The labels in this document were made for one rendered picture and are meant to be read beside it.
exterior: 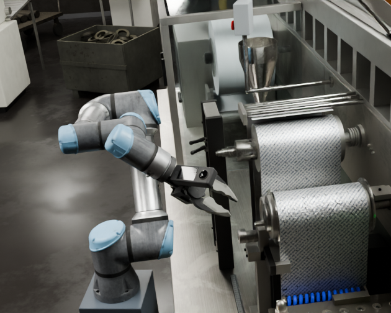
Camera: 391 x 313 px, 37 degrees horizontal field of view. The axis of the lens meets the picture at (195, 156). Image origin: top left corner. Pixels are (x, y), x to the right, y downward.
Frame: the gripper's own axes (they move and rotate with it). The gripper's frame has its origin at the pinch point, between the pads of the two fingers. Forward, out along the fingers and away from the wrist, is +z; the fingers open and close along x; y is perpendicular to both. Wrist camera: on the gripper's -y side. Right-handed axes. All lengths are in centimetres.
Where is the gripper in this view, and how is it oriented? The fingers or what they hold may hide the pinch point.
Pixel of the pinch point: (231, 205)
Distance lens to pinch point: 151.1
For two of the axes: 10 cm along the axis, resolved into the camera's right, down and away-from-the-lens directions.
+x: -3.8, 8.4, -3.8
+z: 8.0, 5.1, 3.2
